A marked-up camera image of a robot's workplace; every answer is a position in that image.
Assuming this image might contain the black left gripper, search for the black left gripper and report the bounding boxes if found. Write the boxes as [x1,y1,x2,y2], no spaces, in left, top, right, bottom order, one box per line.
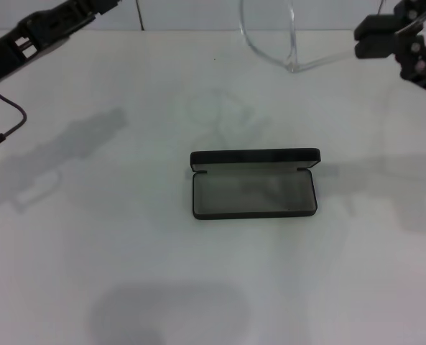
[0,0,122,91]

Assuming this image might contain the clear white glasses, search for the clear white glasses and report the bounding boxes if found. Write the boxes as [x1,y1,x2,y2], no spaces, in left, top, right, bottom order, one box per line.
[238,0,426,75]

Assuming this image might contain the black glasses case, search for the black glasses case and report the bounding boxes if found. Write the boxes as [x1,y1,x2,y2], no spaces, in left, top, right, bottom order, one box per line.
[190,147,322,221]

